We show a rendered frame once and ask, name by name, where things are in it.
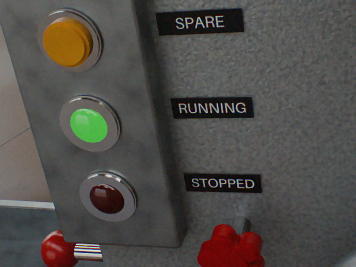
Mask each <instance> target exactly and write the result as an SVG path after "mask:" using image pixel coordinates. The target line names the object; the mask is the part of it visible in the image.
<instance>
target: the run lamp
mask: <svg viewBox="0 0 356 267"><path fill-rule="evenodd" d="M70 125H71V128H72V131H73V132H74V134H75V135H76V136H77V137H78V138H80V139H82V140H84V141H86V142H91V143H95V142H98V141H101V140H102V139H104V137H105V136H106V133H107V125H106V123H105V120H104V119H103V118H102V116H101V115H100V114H99V113H98V112H96V111H93V110H91V109H79V110H77V111H75V112H74V113H73V115H72V116H71V120H70Z"/></svg>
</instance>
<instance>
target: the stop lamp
mask: <svg viewBox="0 0 356 267"><path fill-rule="evenodd" d="M90 201H91V203H92V204H93V206H94V207H95V208H96V209H98V210H99V211H101V212H103V213H109V214H113V213H118V212H119V211H121V210H122V209H123V208H124V197H123V195H122V194H121V193H120V192H119V191H118V190H117V189H116V188H114V187H112V186H111V185H108V184H97V185H96V186H95V187H93V188H92V189H91V190H90Z"/></svg>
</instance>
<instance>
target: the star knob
mask: <svg viewBox="0 0 356 267"><path fill-rule="evenodd" d="M250 229H251V222H250V221H249V220H248V219H247V218H246V217H242V216H238V217H235V218H234V219H233V221H232V224H231V225H226V224H220V225H217V226H215V228H214V229H213V232H212V235H211V239H210V240H208V241H205V242H203V243H202V245H201V247H200V250H199V254H198V257H197V261H198V263H199V265H200V266H201V267H265V259H264V258H263V256H261V250H262V245H263V239H262V238H261V236H260V235H258V234H256V233H253V232H250Z"/></svg>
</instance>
